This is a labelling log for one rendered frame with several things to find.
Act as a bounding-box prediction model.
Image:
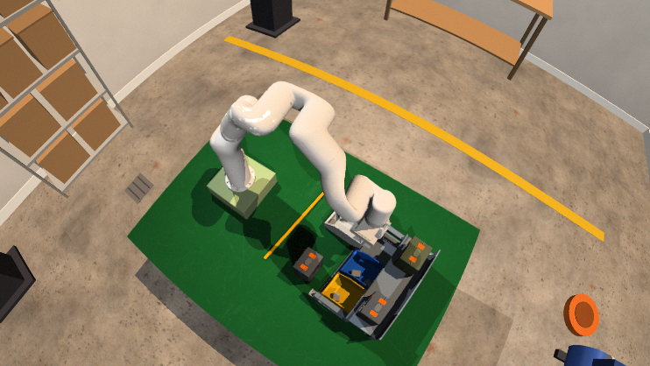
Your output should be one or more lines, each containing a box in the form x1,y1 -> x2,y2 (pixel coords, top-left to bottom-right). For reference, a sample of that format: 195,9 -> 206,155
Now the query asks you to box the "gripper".
357,210 -> 389,240

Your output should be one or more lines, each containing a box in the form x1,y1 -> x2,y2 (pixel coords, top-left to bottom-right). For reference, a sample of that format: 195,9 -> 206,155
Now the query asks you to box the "blue open bin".
339,250 -> 385,290

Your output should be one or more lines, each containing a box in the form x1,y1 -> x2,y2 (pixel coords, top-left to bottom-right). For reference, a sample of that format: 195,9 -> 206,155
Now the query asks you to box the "yellow bar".
264,192 -> 324,260

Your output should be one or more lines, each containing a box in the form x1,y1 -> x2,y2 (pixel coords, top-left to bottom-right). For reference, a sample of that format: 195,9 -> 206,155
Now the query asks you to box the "yellow open bin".
321,272 -> 367,313

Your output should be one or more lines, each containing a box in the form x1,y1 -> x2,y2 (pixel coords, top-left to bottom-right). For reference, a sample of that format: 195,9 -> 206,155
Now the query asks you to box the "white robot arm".
209,81 -> 396,247

